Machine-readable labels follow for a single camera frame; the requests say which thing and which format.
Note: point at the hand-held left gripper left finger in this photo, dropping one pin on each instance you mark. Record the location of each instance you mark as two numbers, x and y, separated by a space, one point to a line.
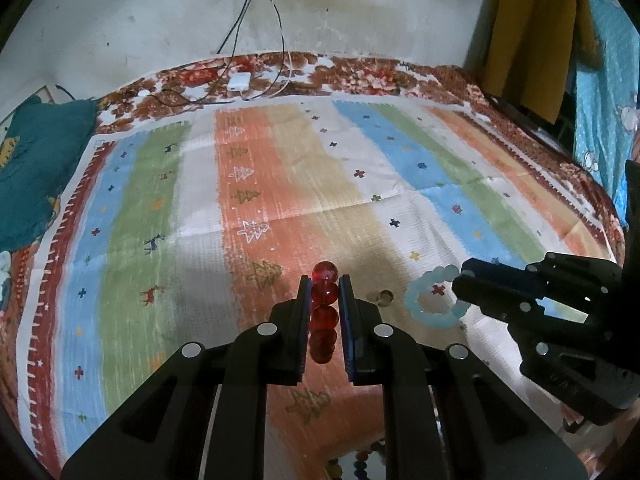
301 320

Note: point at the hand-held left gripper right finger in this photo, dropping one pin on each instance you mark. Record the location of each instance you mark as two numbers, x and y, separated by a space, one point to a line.
346 320

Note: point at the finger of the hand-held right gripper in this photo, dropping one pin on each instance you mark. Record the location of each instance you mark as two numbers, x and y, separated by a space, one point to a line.
505 275
490 300

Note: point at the silver metal tin box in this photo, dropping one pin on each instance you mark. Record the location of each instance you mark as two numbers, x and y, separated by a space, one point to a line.
345 452

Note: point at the striped printed mat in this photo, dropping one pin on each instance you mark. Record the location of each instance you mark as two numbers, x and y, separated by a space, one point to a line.
200 240

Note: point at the blue printed cloth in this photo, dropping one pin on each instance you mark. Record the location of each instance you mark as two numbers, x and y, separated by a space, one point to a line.
610 85

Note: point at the mustard yellow garment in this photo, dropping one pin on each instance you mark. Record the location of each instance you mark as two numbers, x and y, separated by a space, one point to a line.
535 35

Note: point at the white charger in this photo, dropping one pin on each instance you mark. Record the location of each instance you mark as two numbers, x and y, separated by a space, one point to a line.
240 82

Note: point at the white cloth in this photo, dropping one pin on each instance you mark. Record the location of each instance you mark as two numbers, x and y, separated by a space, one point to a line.
4 275

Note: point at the teal pillow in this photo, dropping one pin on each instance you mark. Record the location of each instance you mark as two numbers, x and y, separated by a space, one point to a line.
35 170

